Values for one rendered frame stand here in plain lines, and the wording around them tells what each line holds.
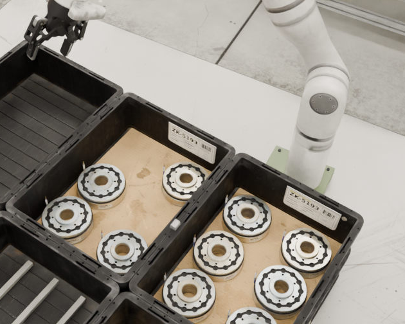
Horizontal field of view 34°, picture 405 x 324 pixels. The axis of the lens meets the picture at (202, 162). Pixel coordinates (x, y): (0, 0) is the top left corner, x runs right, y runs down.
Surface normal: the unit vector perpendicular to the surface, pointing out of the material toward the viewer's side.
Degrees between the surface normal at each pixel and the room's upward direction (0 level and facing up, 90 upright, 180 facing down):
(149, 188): 0
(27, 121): 0
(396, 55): 0
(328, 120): 90
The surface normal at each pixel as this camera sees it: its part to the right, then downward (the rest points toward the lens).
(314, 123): -0.28, 0.71
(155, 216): 0.06, -0.62
